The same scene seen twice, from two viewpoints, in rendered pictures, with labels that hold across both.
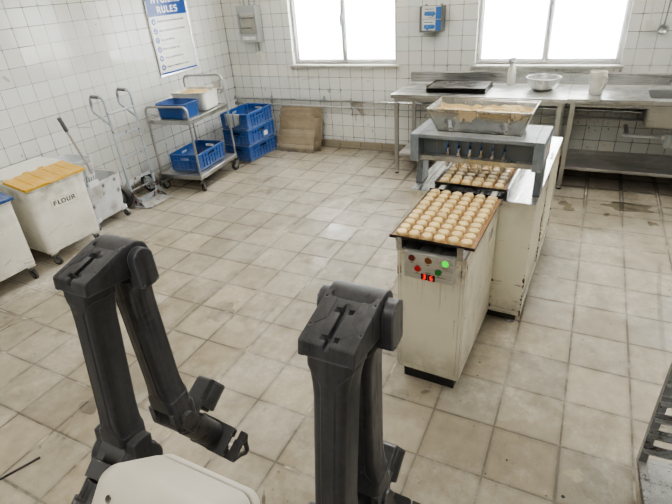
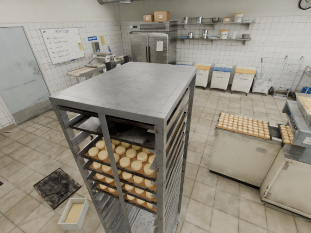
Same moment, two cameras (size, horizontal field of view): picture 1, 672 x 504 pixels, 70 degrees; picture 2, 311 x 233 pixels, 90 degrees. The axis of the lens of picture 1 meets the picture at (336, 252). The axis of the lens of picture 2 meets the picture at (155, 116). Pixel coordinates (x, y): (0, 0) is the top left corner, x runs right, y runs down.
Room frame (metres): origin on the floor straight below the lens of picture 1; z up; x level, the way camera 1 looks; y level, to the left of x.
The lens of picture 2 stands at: (0.99, -2.16, 2.06)
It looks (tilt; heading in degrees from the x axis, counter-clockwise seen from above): 32 degrees down; 88
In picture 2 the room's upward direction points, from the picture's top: 2 degrees counter-clockwise
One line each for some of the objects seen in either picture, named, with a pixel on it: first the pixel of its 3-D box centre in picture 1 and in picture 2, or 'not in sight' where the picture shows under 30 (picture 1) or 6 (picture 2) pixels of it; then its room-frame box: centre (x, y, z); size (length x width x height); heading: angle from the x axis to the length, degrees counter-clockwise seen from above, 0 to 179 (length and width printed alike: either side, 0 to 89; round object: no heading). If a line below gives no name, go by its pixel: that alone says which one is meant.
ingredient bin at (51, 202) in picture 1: (48, 210); (242, 80); (3.96, 2.49, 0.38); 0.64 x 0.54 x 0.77; 59
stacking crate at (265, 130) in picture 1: (249, 131); not in sight; (6.34, 1.01, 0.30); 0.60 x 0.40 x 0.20; 152
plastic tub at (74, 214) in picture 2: not in sight; (75, 213); (0.01, -1.12, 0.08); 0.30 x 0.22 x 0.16; 87
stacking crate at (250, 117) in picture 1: (247, 116); not in sight; (6.34, 1.01, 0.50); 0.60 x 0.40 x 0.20; 154
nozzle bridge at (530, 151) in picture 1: (478, 158); (304, 129); (2.67, -0.87, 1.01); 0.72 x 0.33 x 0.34; 60
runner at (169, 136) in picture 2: not in sight; (175, 122); (1.12, -1.47, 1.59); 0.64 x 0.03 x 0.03; 65
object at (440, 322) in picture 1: (448, 284); (239, 152); (2.23, -0.62, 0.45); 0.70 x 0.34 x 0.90; 150
